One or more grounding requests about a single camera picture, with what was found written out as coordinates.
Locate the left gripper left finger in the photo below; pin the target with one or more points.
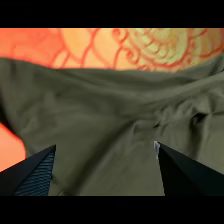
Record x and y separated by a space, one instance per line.
33 176

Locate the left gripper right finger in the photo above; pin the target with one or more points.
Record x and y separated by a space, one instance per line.
186 176

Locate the olive green shirt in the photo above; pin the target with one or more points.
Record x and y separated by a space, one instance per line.
110 116

